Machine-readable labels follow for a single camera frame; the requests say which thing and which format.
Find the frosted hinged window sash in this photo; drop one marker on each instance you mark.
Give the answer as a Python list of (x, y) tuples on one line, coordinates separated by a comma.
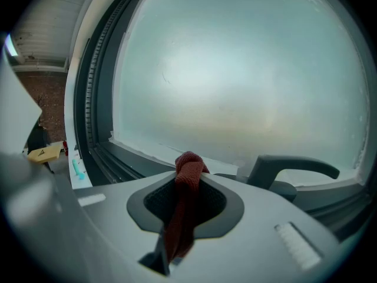
[(235, 84)]

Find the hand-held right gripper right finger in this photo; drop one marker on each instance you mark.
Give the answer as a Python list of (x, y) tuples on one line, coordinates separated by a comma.
[(250, 231)]

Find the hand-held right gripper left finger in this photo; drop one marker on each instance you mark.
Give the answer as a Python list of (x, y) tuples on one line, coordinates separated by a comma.
[(103, 231)]

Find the small red object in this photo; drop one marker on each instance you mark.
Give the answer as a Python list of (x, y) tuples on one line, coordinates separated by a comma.
[(65, 147)]

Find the white window sill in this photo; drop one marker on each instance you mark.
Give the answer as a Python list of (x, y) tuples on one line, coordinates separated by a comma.
[(75, 184)]

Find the teal tube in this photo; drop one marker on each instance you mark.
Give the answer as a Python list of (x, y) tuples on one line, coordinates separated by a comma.
[(77, 168)]

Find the dark red cloth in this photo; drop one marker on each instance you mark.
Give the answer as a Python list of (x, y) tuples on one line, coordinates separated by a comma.
[(185, 172)]

